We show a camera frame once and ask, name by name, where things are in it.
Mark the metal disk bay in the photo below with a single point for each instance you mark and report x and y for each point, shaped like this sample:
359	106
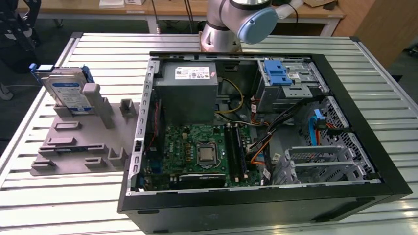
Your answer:
326	164

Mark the small white box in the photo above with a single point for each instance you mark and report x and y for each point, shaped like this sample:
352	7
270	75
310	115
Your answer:
135	2

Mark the grey stand foot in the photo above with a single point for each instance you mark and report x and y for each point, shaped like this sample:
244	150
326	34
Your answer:
5	94

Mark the grey power supply unit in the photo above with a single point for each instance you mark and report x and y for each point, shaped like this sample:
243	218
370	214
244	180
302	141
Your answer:
186	102

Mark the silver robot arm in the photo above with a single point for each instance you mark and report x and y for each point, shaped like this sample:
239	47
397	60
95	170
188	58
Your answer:
218	36

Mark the silver CPU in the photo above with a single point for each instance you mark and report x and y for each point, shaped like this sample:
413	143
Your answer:
206	154

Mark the wooden cabinet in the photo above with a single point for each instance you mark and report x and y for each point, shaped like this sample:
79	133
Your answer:
385	29

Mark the hard disk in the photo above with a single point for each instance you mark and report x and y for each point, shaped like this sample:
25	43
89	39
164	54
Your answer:
67	95

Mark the brown cardboard piece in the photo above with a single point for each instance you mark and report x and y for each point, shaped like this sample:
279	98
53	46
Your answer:
318	3

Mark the white paper box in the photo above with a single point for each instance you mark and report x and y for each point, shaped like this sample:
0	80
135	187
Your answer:
111	3

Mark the blue plastic drive latch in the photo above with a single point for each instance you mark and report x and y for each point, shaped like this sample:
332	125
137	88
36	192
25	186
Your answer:
275	73

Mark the grey parts rack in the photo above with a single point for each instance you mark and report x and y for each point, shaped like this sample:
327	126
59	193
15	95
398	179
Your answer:
81	137

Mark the green motherboard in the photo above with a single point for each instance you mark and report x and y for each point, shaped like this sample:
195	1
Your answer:
183	137

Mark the RAM stick with blue label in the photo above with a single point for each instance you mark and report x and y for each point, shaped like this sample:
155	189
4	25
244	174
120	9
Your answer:
69	149

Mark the metal optical drive cage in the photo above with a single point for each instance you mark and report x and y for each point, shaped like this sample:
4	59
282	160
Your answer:
294	94

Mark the wooden desk white legs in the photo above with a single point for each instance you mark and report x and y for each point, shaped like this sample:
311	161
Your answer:
97	11

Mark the black PC case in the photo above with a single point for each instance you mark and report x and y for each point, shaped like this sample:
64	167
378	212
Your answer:
228	210

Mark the CPU socket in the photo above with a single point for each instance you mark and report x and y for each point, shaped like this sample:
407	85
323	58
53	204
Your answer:
202	145

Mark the black RAM slot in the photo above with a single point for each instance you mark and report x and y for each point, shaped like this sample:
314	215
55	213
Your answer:
230	151

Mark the black graphics card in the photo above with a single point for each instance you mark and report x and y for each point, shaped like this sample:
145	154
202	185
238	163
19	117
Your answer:
202	180

